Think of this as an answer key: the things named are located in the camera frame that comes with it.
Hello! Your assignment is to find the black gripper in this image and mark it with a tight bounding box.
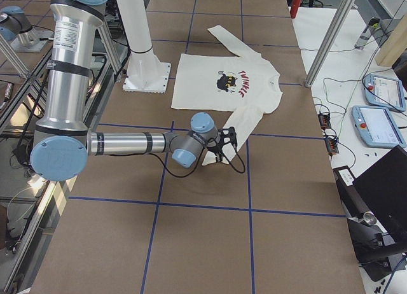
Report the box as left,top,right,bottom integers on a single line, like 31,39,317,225
206,140,223,162

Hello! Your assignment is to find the cream long-sleeve cat shirt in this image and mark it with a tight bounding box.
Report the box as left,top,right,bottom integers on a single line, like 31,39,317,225
171,25,282,146

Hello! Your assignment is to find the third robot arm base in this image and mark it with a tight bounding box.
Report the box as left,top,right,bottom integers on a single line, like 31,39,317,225
1,6,53,53

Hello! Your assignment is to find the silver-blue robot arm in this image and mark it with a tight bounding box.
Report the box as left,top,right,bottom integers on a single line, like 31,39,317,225
30,0,221,181

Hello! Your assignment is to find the orange-black adapter box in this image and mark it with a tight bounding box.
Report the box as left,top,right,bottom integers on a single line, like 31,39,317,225
324,136,339,157
318,113,332,130

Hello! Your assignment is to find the black box with label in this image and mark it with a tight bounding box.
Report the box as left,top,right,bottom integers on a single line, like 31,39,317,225
333,166,369,218

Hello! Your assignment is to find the near blue teach pendant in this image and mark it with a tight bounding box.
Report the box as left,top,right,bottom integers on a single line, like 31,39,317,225
351,106,406,149

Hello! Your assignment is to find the blue teach pendant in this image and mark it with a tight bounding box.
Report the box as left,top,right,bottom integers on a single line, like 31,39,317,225
351,106,406,149
362,74,406,112

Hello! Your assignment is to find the black monitor on stand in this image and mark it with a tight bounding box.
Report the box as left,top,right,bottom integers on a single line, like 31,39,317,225
348,146,406,281

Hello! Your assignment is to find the far blue teach pendant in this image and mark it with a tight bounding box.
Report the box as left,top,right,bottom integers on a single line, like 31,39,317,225
362,74,406,112

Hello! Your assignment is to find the red cylinder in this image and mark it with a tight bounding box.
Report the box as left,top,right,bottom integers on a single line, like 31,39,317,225
290,0,302,19

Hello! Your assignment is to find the wooden board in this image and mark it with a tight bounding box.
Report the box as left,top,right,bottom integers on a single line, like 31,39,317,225
375,14,407,67

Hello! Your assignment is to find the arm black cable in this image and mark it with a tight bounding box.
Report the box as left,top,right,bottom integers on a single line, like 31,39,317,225
158,141,246,178

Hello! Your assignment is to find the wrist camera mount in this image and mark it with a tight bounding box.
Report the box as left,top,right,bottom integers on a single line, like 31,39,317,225
217,127,238,156

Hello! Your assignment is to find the white central pedestal column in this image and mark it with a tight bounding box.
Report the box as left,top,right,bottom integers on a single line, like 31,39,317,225
117,0,171,94

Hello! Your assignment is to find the aluminium frame post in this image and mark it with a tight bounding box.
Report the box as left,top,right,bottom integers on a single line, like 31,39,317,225
305,0,355,88

